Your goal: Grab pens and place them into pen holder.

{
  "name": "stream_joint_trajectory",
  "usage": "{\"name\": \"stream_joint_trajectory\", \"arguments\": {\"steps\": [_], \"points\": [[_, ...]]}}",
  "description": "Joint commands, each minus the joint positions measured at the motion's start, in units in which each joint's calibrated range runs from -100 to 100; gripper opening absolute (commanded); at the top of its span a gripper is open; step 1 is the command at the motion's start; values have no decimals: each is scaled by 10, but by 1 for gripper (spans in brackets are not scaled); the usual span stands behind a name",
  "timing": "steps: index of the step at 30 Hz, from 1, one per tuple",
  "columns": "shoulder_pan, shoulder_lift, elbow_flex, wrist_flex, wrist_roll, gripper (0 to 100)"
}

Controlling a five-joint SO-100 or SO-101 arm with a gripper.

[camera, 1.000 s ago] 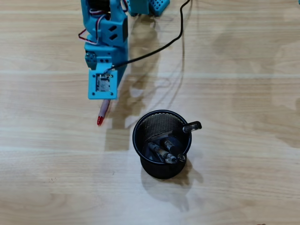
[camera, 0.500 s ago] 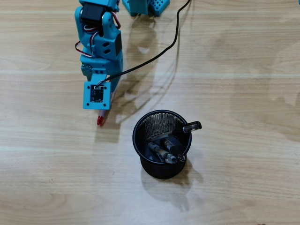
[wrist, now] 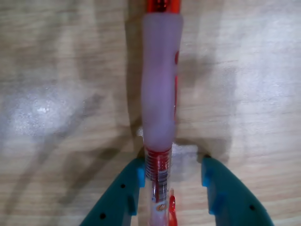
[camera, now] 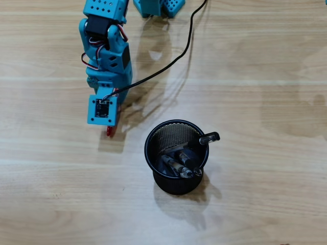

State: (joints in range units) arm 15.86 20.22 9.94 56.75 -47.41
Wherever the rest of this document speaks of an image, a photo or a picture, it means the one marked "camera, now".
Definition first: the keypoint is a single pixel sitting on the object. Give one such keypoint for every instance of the clear pen grey grip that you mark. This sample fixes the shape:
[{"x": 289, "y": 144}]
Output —
[{"x": 176, "y": 167}]

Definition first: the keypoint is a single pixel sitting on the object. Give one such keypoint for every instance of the red pen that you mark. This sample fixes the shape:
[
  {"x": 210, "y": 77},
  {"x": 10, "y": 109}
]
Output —
[{"x": 110, "y": 131}]

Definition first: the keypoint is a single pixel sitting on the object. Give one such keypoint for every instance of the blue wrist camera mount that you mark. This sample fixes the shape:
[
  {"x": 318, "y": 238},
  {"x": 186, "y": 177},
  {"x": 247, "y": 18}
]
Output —
[{"x": 102, "y": 120}]

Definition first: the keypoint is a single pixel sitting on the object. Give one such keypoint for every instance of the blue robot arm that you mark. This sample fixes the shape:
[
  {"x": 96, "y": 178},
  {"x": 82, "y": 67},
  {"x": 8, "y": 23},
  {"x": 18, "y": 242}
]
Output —
[{"x": 102, "y": 7}]

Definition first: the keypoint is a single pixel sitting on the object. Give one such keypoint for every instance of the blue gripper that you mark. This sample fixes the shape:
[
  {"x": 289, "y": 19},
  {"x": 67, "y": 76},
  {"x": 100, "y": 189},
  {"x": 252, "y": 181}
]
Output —
[{"x": 125, "y": 90}]

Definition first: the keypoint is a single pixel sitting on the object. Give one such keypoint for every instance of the clear gel pen black cap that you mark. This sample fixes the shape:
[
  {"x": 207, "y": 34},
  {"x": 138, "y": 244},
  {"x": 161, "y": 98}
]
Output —
[{"x": 209, "y": 137}]

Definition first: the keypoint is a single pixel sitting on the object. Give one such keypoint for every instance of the black pen silver tip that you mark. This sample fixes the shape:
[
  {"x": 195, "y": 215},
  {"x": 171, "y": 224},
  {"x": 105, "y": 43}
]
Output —
[{"x": 189, "y": 160}]

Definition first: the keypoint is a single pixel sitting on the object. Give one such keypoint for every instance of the black mesh pen holder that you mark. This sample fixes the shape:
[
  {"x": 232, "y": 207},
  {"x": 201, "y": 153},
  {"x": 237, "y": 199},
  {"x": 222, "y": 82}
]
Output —
[{"x": 178, "y": 186}]

